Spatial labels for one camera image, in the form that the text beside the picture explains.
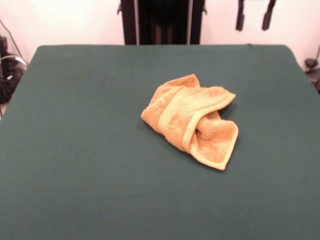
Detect black equipment with cables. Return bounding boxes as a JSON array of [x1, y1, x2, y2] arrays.
[[0, 53, 28, 105]]

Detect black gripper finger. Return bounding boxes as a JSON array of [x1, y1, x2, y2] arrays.
[[261, 0, 278, 31], [234, 0, 247, 32]]

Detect dark green table cloth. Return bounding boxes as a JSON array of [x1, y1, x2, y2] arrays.
[[0, 43, 320, 240]]

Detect dark grey curved stand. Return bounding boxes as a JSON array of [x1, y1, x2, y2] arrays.
[[304, 58, 320, 83]]

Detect orange terry towel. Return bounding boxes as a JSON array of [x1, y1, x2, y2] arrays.
[[140, 73, 240, 172]]

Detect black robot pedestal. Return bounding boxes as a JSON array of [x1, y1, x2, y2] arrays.
[[117, 0, 208, 46]]

